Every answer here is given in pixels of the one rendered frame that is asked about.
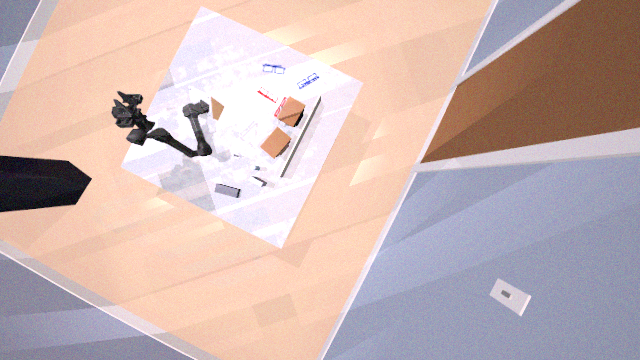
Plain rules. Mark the white flat panel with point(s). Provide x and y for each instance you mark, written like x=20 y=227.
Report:
x=306 y=124

